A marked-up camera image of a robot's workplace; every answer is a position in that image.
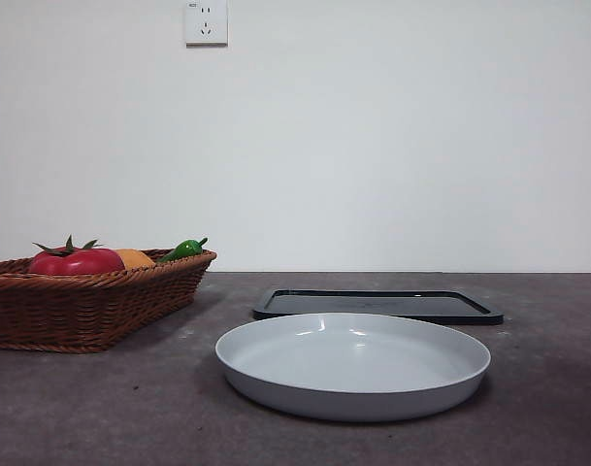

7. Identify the red tomato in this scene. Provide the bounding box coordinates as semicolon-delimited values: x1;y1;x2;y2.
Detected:
27;234;126;277

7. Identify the dark rectangular tray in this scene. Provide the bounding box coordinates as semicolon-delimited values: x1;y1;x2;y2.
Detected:
252;288;505;326

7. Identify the green pepper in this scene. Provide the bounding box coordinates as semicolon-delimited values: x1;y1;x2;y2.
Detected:
156;237;209;264

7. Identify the pale grey round plate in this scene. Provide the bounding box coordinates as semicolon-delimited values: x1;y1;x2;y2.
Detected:
214;312;493;422

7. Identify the yellow-orange potato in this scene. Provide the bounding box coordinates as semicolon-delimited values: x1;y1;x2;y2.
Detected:
114;249;157;271

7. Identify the brown wicker basket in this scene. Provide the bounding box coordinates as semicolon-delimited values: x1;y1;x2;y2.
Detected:
0;248;218;354

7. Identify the white wall socket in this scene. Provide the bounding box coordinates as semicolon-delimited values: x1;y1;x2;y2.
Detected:
184;0;229;49

